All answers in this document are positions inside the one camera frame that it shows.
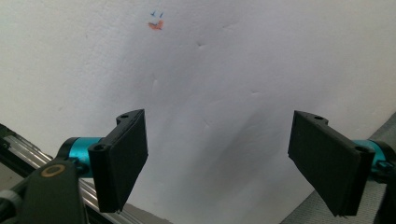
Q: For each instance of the aluminium profile rail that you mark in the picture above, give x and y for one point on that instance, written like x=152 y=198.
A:
x=26 y=153

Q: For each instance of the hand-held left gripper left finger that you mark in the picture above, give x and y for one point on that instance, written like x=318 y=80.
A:
x=120 y=161

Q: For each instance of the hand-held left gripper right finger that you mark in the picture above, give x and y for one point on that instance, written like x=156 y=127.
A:
x=327 y=161

